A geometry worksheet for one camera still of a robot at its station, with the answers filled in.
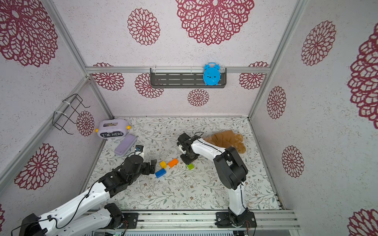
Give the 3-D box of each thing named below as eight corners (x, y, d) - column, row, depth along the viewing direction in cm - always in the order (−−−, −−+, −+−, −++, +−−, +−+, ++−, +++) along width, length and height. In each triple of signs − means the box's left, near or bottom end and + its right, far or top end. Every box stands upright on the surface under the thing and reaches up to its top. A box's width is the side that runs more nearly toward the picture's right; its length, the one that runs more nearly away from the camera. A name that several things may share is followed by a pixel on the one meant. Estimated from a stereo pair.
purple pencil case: (114, 155, 101) (112, 151, 98) (127, 136, 111) (125, 132, 108) (125, 158, 99) (123, 154, 96) (137, 138, 110) (136, 135, 106)
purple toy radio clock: (99, 140, 109) (93, 132, 101) (105, 127, 117) (100, 119, 109) (127, 140, 109) (122, 132, 101) (131, 127, 117) (127, 119, 109)
